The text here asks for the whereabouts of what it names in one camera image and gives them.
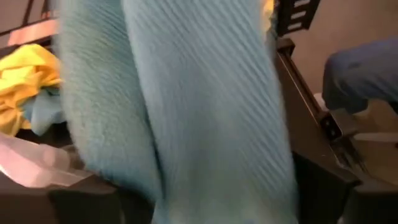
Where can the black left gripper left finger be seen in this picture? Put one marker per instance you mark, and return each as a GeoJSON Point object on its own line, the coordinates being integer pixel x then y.
{"type": "Point", "coordinates": [93, 208]}

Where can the blue microfiber towel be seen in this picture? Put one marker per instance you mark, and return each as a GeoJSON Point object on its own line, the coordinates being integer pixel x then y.
{"type": "Point", "coordinates": [43, 115]}
{"type": "Point", "coordinates": [186, 109]}

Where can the person's leg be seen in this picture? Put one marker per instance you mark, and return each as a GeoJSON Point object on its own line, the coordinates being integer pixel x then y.
{"type": "Point", "coordinates": [367, 74]}

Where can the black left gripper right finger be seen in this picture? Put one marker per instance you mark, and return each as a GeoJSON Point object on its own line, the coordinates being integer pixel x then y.
{"type": "Point", "coordinates": [317, 199]}

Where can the black metal table frame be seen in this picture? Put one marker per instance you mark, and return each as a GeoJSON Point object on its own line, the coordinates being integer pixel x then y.
{"type": "Point", "coordinates": [298, 93]}

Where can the black panel with pale stripes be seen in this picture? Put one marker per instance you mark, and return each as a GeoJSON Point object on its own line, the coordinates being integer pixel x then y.
{"type": "Point", "coordinates": [286, 18]}

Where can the light wooden side board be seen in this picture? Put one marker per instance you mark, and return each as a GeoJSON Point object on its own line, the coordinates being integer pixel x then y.
{"type": "Point", "coordinates": [34, 32]}

